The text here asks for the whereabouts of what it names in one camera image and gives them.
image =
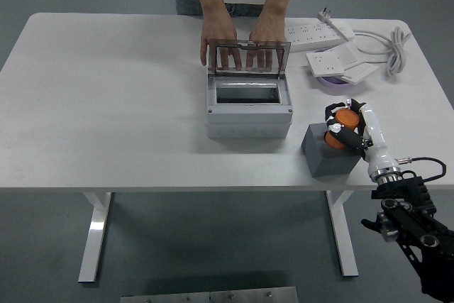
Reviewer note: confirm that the white wall socket panel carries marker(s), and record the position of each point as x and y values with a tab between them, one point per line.
324	63

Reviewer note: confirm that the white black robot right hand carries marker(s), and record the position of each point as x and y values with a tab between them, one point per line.
374	132

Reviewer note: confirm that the grey metal base plate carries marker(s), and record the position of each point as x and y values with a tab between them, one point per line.
209	296

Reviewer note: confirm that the white wall switch panel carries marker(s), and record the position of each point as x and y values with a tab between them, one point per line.
361	72

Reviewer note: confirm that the grey plastic junction box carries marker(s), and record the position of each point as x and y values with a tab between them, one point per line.
248	122

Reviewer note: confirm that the white long power strip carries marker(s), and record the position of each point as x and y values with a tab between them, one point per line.
312	38

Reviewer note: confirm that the person's left hand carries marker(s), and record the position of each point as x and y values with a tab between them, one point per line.
269	30

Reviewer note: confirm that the purple round dish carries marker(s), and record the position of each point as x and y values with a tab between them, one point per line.
333	82

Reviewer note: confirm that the white table leg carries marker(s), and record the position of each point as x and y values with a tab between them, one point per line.
345	239
95	232

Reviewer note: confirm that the person's right hand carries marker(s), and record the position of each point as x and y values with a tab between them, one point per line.
218	31

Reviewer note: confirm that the black table control panel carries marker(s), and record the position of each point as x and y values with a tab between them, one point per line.
375	194

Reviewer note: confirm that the orange cylindrical battery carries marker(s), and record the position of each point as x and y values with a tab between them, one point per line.
345	120

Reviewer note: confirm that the transparent hinged box lid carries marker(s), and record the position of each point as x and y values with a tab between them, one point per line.
212	58

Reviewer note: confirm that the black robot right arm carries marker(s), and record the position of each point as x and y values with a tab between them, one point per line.
411	210

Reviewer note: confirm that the grey block battery holder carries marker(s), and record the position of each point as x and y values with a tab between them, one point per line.
330	166

